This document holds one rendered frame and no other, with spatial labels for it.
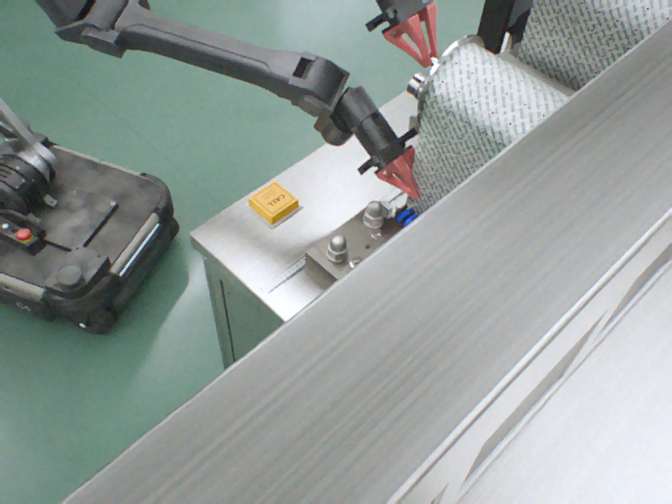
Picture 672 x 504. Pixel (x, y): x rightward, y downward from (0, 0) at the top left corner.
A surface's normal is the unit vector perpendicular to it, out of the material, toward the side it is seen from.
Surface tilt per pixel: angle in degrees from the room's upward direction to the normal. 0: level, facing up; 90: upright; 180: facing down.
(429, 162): 90
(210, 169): 0
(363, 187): 0
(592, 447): 0
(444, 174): 90
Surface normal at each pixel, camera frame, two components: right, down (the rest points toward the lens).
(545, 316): 0.04, -0.61
